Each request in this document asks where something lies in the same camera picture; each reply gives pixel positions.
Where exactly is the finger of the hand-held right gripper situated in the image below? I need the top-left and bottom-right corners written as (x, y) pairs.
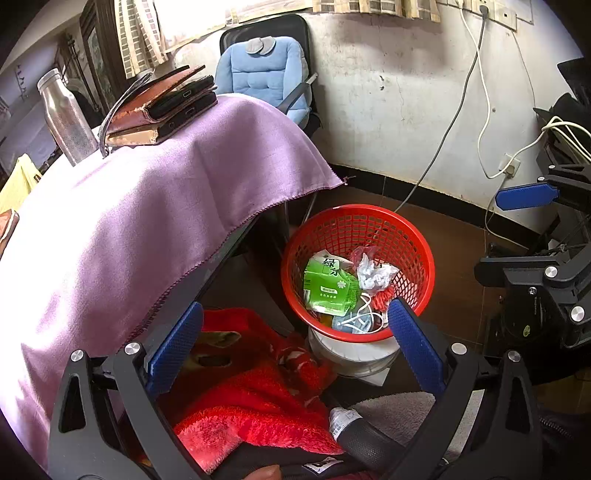
top-left (475, 251), bottom-right (578, 296)
top-left (495, 166), bottom-right (591, 213)

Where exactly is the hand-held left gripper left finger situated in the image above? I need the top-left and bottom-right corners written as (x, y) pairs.
top-left (46, 301), bottom-right (205, 480)

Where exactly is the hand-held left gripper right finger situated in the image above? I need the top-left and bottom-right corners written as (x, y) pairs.
top-left (387, 298), bottom-right (543, 480)

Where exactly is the blue face mask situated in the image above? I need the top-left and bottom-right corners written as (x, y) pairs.
top-left (331, 295), bottom-right (393, 334)

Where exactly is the white paper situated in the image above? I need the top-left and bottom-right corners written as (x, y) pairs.
top-left (356, 253), bottom-right (393, 291)

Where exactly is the green tissue packet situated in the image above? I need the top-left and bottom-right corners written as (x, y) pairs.
top-left (302, 251), bottom-right (362, 318)

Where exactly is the clear plastic wrapper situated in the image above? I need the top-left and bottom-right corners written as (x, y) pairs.
top-left (348, 244), bottom-right (384, 268)

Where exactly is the red plastic basket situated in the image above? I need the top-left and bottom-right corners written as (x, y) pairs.
top-left (281, 204), bottom-right (435, 343)

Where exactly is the white plastic bucket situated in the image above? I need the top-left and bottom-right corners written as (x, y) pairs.
top-left (307, 323), bottom-right (402, 380)

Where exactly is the grey fleece cloth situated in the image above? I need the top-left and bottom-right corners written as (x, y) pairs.
top-left (351, 392), bottom-right (481, 462)

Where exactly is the red fleece blanket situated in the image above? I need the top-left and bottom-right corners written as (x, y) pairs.
top-left (161, 308), bottom-right (345, 467)

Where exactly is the purple tablecloth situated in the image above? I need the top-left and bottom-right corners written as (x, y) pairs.
top-left (0, 95), bottom-right (345, 472)

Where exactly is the tan leather phone case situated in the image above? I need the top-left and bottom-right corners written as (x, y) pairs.
top-left (106, 90), bottom-right (219, 147)

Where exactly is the yellow cloth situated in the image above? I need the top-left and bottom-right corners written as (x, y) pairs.
top-left (0, 154), bottom-right (42, 215)

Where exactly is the plaid curtain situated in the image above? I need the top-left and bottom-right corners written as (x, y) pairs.
top-left (115, 0), bottom-right (169, 78)
top-left (313, 0), bottom-right (441, 23)

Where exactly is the brown leather wallet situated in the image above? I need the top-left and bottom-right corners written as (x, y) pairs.
top-left (108, 65), bottom-right (217, 123)

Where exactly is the steel water bottle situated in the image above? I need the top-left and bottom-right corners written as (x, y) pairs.
top-left (37, 68), bottom-right (100, 166)

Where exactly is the blue seat cushion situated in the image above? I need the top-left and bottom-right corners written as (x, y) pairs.
top-left (216, 36), bottom-right (311, 125)

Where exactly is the blue cushioned chair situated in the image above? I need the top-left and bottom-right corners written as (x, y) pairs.
top-left (219, 14), bottom-right (321, 139)

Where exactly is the dark cabinet with picture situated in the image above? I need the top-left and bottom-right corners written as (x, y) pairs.
top-left (78, 0), bottom-right (125, 121)

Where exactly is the white power cable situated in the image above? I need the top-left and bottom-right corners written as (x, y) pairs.
top-left (459, 0), bottom-right (518, 181)

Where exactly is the grey power cable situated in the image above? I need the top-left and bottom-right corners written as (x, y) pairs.
top-left (392, 4), bottom-right (488, 213)

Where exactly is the black foam handle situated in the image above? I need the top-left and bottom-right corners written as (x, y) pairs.
top-left (330, 408), bottom-right (407, 472)

